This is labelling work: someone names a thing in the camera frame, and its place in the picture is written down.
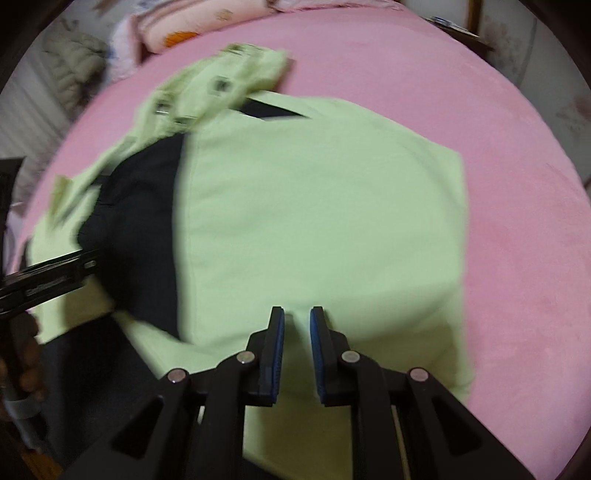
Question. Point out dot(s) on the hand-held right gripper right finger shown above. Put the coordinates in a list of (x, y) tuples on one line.
[(317, 355)]

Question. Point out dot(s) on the beige padded coat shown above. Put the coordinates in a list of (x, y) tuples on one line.
[(74, 64)]

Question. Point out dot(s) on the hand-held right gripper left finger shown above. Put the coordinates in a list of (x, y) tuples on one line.
[(277, 355)]

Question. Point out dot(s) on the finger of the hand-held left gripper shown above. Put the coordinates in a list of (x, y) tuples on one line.
[(55, 274)]

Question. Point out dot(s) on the bed with pink sheet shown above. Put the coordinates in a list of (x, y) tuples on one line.
[(508, 230)]

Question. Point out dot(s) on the green and black jacket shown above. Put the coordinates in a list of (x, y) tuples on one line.
[(323, 207)]

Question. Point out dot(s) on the pink pillow with orange print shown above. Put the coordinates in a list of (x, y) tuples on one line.
[(184, 27)]

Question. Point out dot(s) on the person's left hand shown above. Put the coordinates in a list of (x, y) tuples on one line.
[(27, 364)]

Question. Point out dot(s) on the pink frilled pillow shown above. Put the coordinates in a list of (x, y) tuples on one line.
[(332, 4)]

